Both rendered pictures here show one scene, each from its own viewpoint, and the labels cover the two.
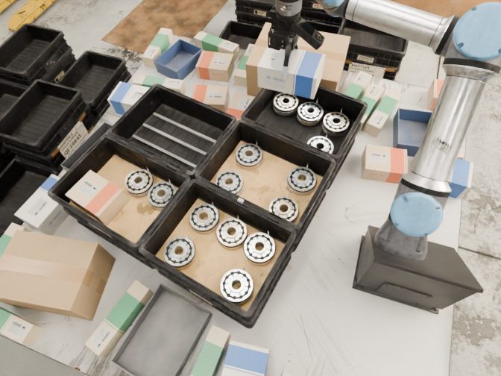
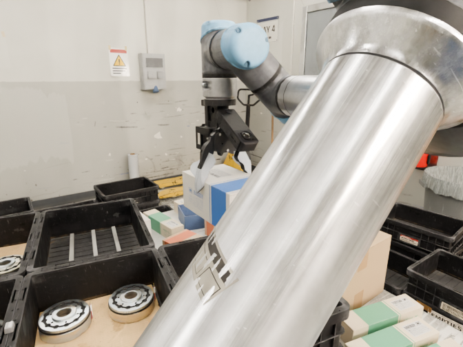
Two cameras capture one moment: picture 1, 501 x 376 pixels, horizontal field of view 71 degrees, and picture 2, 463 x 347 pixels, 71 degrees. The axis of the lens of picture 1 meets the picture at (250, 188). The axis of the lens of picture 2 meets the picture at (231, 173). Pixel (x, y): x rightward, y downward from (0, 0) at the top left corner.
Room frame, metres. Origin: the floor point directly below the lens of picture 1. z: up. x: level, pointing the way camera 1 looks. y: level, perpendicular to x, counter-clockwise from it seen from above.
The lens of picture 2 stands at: (0.34, -0.55, 1.36)
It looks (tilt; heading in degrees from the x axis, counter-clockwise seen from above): 16 degrees down; 31
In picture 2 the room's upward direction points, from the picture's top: straight up
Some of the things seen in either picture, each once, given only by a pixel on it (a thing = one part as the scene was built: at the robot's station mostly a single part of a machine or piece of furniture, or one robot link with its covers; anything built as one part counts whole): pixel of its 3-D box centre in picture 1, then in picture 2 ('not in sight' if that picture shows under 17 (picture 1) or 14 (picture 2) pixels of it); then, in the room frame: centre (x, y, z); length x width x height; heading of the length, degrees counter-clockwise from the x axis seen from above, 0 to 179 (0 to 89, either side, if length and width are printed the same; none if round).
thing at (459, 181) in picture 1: (439, 173); not in sight; (0.70, -0.74, 0.75); 0.20 x 0.12 x 0.09; 64
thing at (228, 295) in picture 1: (236, 285); not in sight; (0.29, 0.06, 0.86); 0.10 x 0.10 x 0.01
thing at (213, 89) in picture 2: (288, 3); (218, 89); (0.95, -0.15, 1.33); 0.08 x 0.08 x 0.05
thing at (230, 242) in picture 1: (231, 232); not in sight; (0.47, 0.07, 0.86); 0.10 x 0.10 x 0.01
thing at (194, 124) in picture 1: (176, 136); (94, 244); (0.89, 0.27, 0.87); 0.40 x 0.30 x 0.11; 56
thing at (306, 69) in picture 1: (291, 71); (226, 195); (0.94, -0.17, 1.10); 0.20 x 0.12 x 0.09; 66
